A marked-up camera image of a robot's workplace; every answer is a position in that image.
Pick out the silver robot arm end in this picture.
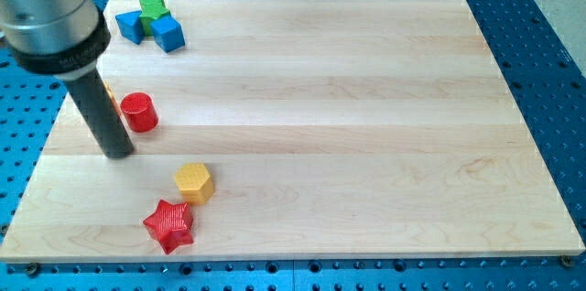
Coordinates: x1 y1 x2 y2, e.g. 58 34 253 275
1 0 110 81

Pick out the wooden board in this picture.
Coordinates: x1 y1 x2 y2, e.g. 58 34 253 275
1 0 584 263

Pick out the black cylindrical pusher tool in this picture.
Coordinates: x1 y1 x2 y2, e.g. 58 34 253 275
64 69 134 158

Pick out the blue block left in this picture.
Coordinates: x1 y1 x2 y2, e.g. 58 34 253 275
115 11 145 45

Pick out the blue perforated table plate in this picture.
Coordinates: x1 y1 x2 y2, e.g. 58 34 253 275
1 0 585 290

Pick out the yellow block behind tool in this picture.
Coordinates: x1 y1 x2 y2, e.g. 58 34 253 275
103 81 122 119

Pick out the green star block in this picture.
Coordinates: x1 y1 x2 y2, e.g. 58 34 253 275
139 0 170 36

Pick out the blue cube block right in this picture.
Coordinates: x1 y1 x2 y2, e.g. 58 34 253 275
151 16 185 53

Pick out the red cylinder block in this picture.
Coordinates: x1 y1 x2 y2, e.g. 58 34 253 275
120 92 158 133

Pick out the yellow hexagon block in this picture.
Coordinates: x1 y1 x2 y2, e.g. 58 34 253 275
174 163 215 206

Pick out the red star block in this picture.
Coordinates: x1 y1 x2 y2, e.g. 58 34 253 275
143 199 194 254

